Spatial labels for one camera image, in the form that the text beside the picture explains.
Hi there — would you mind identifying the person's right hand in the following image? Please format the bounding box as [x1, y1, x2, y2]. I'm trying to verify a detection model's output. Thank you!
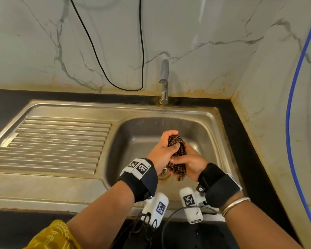
[170, 142, 210, 182]

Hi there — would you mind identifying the person's left hand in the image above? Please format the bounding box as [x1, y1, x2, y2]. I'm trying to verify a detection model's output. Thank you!
[147, 130, 181, 175]

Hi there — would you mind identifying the brown checkered cloth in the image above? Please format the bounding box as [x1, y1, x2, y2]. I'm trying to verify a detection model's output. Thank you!
[166, 135, 187, 181]

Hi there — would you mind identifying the person's left forearm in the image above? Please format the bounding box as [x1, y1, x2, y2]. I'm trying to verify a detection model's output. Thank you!
[66, 180, 135, 249]

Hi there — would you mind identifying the person's right forearm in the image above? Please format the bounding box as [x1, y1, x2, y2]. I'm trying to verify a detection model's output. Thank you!
[220, 192, 303, 249]

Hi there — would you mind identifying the sink drain strainer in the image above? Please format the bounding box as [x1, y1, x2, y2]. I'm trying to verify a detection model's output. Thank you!
[157, 167, 172, 180]

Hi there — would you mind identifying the steel tap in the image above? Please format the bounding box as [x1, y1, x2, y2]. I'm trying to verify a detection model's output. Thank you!
[159, 59, 170, 105]

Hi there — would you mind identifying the silver bangle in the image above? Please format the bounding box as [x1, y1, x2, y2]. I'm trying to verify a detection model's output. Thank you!
[221, 197, 251, 218]

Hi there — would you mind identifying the stainless steel sink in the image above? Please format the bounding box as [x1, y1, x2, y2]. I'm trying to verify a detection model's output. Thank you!
[0, 100, 246, 222]

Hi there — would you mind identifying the yellow patterned sleeve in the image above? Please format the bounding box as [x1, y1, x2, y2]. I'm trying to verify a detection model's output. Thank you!
[23, 219, 82, 249]

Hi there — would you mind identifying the black left wrist strap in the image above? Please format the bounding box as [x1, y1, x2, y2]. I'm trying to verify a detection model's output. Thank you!
[118, 158, 158, 203]

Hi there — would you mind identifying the black wrist strap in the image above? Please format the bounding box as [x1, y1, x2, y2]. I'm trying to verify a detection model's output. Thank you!
[118, 158, 158, 203]
[196, 163, 243, 208]

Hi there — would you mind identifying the black right wrist strap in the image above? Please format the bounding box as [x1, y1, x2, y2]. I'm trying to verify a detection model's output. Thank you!
[196, 163, 243, 208]

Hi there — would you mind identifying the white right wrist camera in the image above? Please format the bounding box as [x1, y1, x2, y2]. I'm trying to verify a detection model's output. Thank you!
[179, 187, 207, 224]

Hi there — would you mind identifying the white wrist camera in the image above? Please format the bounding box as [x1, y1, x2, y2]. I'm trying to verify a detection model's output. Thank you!
[179, 187, 207, 224]
[141, 192, 169, 228]

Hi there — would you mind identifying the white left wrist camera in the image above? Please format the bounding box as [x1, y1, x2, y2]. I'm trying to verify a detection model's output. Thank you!
[141, 192, 169, 228]

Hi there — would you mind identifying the black camera cable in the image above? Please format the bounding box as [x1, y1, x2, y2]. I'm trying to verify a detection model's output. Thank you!
[111, 205, 218, 249]

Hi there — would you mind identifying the black wall cable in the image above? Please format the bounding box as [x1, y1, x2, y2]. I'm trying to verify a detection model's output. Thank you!
[69, 0, 145, 92]

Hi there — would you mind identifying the blue hose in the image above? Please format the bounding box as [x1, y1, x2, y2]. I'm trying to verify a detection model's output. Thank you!
[285, 2, 311, 241]

